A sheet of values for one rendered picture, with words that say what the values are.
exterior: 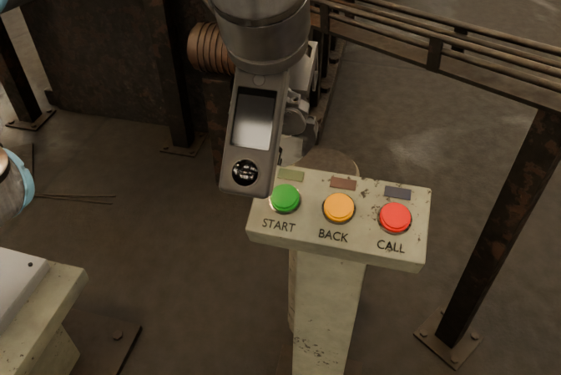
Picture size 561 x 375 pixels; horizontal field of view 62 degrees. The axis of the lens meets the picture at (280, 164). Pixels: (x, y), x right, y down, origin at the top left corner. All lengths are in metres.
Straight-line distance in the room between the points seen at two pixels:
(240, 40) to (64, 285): 0.74
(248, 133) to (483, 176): 1.34
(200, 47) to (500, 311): 1.01
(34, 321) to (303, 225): 0.55
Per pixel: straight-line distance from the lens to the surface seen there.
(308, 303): 0.78
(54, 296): 1.00
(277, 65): 0.39
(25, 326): 0.99
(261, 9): 0.34
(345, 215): 0.63
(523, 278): 1.45
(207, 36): 1.22
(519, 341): 1.33
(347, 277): 0.70
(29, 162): 1.79
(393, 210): 0.64
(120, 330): 1.25
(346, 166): 0.82
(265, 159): 0.40
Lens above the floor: 1.08
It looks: 43 degrees down
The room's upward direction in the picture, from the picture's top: straight up
